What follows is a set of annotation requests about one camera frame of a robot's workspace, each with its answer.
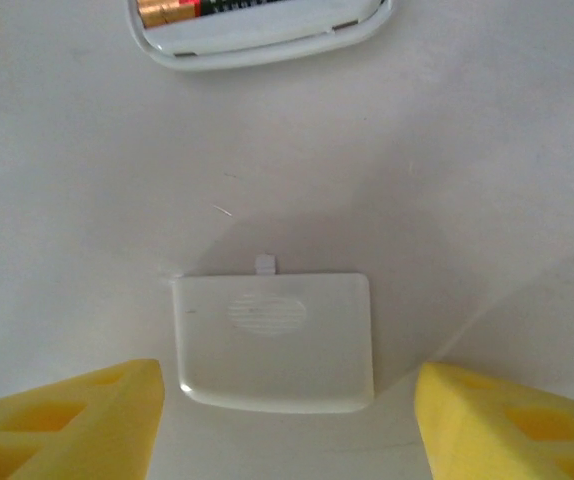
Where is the black and gold AAA battery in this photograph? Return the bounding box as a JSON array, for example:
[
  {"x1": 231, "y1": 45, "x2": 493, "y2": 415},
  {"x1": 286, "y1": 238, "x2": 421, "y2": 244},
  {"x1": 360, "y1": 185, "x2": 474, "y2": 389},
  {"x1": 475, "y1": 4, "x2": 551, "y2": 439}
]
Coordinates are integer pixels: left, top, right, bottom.
[{"x1": 135, "y1": 0, "x2": 318, "y2": 30}]

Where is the white remote control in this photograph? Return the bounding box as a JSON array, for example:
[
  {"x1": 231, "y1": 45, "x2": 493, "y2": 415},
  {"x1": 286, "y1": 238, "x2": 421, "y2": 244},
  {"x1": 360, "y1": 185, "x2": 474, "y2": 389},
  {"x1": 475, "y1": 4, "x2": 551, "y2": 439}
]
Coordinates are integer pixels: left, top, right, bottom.
[{"x1": 126, "y1": 0, "x2": 394, "y2": 71}]

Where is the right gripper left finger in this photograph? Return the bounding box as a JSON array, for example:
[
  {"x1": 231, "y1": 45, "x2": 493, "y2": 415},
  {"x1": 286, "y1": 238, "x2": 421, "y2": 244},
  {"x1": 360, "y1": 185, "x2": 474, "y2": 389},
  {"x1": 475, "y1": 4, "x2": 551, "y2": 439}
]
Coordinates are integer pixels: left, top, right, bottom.
[{"x1": 0, "y1": 358, "x2": 166, "y2": 480}]

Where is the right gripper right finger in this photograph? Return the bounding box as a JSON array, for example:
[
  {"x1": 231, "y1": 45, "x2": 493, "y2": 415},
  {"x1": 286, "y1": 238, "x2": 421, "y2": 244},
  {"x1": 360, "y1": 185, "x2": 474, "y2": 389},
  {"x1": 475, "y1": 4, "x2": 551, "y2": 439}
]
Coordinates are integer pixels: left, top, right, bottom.
[{"x1": 413, "y1": 362, "x2": 574, "y2": 480}]

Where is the white battery compartment cover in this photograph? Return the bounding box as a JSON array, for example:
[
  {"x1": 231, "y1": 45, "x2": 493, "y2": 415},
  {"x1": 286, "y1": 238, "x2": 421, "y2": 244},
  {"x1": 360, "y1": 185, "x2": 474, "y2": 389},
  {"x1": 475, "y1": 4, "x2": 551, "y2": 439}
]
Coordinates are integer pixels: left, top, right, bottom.
[{"x1": 171, "y1": 253, "x2": 376, "y2": 415}]

